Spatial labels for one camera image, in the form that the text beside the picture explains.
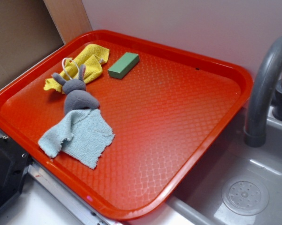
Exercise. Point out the gray curved faucet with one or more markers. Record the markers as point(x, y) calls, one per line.
point(269, 73)

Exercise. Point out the green rectangular block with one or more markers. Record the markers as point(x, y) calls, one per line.
point(121, 67)

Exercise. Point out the red plastic tray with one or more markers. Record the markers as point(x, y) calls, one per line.
point(165, 113)

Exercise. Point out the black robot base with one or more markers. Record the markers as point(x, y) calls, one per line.
point(14, 163)

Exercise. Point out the brown cardboard panel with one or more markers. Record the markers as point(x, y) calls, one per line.
point(27, 35)

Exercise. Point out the light blue cloth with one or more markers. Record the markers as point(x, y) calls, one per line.
point(82, 134)

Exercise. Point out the gray plush bunny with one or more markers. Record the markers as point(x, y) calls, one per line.
point(77, 97)

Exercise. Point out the gray toy sink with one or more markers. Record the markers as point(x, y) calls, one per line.
point(232, 184)

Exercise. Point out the yellow cloth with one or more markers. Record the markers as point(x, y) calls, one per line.
point(92, 56)

